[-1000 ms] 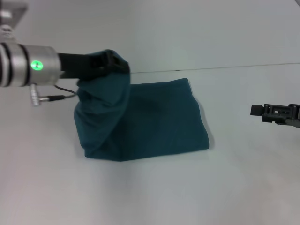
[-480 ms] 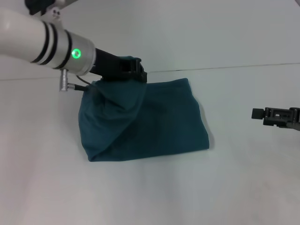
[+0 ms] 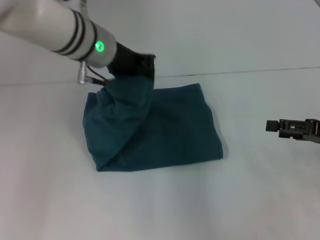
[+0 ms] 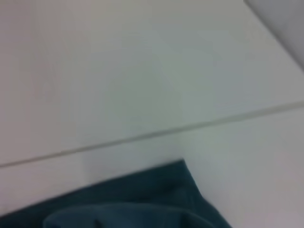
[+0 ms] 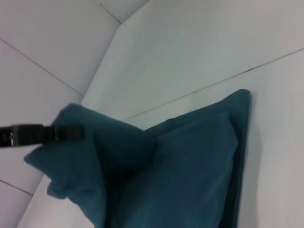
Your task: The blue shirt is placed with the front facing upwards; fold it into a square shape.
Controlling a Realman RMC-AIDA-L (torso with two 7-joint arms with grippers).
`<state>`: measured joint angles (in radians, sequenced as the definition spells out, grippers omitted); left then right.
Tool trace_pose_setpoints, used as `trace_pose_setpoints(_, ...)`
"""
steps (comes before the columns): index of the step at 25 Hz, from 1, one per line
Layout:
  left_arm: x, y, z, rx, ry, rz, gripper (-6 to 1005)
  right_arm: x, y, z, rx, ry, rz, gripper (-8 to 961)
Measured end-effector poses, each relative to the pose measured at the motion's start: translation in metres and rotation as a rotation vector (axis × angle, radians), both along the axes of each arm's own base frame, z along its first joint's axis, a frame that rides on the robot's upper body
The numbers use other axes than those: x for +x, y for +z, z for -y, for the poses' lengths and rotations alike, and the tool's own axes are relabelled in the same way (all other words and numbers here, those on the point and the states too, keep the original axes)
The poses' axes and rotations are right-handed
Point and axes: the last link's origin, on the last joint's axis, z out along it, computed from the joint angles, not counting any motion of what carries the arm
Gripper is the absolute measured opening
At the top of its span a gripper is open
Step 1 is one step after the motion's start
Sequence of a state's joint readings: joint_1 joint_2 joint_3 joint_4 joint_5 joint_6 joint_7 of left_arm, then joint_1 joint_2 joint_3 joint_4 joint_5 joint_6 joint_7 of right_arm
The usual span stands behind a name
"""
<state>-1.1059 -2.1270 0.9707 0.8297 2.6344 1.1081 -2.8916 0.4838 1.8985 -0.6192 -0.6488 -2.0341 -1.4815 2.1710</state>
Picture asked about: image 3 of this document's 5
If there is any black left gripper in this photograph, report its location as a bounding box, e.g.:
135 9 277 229
106 42 157 81

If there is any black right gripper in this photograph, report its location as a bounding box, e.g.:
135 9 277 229
265 118 320 145

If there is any teal t-shirt with FREE print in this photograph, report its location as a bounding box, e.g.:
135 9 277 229
82 74 224 173

